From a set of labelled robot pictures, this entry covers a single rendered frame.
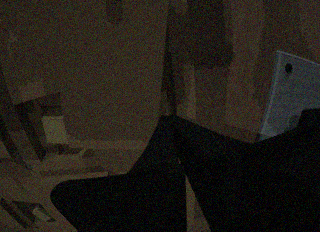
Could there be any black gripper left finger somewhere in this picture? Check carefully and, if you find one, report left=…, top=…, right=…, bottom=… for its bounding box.
left=49, top=116, right=187, bottom=232

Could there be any tan wooden puzzle board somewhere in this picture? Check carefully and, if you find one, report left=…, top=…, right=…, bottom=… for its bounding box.
left=0, top=0, right=197, bottom=232

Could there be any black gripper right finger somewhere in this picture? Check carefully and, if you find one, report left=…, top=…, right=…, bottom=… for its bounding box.
left=168, top=115, right=320, bottom=232

